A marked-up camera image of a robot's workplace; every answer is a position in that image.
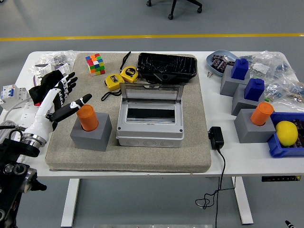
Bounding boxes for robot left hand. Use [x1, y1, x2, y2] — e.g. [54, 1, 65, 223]
[23, 72, 93, 141]

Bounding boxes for orange cylinder battery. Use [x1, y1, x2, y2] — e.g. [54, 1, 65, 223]
[250, 102, 275, 126]
[76, 104, 99, 132]

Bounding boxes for grey junction box clear lid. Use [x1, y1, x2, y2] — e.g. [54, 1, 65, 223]
[115, 82, 185, 148]

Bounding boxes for blue block battery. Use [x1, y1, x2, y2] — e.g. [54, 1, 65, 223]
[231, 58, 249, 80]
[244, 78, 265, 101]

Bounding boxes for black cloth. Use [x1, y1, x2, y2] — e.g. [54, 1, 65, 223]
[28, 69, 66, 106]

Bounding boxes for white circuit breaker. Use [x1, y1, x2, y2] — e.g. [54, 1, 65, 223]
[0, 84, 30, 111]

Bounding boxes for black table control panel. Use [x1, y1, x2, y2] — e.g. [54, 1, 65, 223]
[261, 175, 302, 182]

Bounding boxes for clear bags with parts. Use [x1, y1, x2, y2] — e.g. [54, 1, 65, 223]
[28, 49, 78, 86]

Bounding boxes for white table leg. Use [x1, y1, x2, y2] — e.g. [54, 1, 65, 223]
[60, 178, 80, 228]
[231, 177, 254, 225]

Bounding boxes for grey block with round hole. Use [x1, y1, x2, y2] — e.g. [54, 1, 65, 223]
[234, 108, 276, 143]
[70, 112, 113, 152]

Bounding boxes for large colourful puzzle cube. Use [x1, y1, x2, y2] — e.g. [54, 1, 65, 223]
[85, 53, 106, 77]

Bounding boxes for blue storage bin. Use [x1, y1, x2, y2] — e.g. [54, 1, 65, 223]
[267, 112, 304, 159]

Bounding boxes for yellow tape measure with sticker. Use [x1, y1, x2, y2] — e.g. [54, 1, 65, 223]
[101, 74, 125, 102]

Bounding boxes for dark printed packets in bin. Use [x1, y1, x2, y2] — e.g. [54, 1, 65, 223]
[291, 118, 304, 149]

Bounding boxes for yellow lemon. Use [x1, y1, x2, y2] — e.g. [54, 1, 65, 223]
[275, 120, 298, 147]

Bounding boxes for yellow tape measure 5m print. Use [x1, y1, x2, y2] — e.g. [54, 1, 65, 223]
[119, 51, 140, 83]

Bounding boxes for grey-brown mat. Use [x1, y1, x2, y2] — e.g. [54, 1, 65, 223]
[45, 52, 212, 173]

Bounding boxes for black power adapter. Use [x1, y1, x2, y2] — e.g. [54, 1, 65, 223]
[208, 126, 225, 150]

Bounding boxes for grey block holder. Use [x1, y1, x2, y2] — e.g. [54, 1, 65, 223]
[220, 64, 250, 97]
[231, 83, 266, 116]

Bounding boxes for clear bag of small parts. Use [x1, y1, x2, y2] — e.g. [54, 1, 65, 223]
[239, 49, 297, 80]
[263, 78, 304, 110]

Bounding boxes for black plastic tray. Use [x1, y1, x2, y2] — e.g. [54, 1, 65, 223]
[136, 52, 198, 83]

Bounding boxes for black office chair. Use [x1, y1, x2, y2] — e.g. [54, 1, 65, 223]
[146, 0, 203, 20]

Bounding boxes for blue-grey bowl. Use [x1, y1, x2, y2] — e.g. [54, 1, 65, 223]
[206, 49, 239, 77]

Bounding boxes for dark printed packets in bowl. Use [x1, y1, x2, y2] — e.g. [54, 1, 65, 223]
[210, 54, 235, 71]

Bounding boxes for grey power strip cable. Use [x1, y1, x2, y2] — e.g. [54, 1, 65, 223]
[0, 98, 31, 130]

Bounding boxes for black adapter cord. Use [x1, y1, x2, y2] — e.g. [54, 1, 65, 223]
[195, 148, 236, 228]

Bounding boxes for black plastic bracket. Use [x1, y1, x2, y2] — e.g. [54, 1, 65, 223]
[152, 72, 178, 83]

